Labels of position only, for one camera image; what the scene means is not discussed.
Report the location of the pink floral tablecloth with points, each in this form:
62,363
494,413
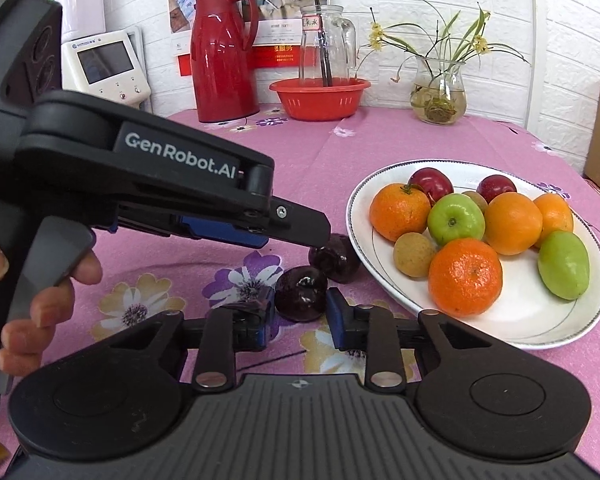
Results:
310,160

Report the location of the white wall conduit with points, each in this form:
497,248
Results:
536,35

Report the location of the smooth orange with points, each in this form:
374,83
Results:
557,215
512,225

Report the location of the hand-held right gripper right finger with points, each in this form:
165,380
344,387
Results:
335,320

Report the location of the bumpy tangerine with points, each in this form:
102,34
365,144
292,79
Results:
465,277

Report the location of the white appliance with screen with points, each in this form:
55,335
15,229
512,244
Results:
105,65

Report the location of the red plastic basin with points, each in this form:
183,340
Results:
320,105

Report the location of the glass pitcher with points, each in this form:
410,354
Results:
340,45

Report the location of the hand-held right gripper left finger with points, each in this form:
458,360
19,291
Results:
269,320

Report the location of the black stirring stick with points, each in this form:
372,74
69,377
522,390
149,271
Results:
325,60

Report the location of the white tank with colourful label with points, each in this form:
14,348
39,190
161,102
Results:
85,0

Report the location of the tangerine with green stem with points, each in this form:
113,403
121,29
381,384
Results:
397,215

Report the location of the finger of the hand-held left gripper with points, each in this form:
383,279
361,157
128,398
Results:
300,227

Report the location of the red thermos jug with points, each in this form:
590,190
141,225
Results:
222,70

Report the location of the red apple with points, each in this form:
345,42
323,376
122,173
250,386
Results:
430,182
495,187

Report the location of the white plate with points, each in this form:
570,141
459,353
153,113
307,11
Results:
520,310

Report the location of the dark purple plum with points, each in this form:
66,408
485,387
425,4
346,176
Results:
337,260
300,295

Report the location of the brown kiwi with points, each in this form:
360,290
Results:
475,201
412,255

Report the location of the round green apple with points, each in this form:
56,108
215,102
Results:
455,220

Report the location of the glass vase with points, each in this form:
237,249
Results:
437,100

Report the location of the person's left hand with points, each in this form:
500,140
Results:
55,305

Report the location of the green plant with yellow flowers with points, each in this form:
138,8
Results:
376,35

